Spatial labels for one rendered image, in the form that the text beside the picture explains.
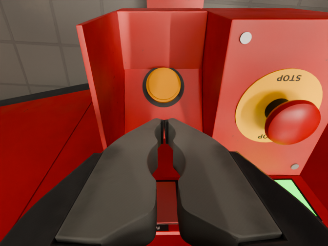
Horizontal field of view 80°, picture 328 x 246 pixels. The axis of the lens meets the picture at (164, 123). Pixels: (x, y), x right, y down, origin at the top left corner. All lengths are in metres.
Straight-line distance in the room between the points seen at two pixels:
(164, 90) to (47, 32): 0.88
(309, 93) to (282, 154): 0.07
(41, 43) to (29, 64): 0.13
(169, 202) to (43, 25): 0.95
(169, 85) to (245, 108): 0.08
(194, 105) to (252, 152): 0.08
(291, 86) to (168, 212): 0.15
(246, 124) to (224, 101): 0.03
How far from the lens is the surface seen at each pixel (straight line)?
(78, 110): 0.78
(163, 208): 0.20
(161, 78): 0.22
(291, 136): 0.18
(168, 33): 0.23
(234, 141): 0.20
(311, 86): 0.20
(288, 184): 0.25
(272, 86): 0.18
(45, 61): 1.10
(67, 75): 1.08
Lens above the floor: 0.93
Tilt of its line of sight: 57 degrees down
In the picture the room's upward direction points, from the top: 178 degrees clockwise
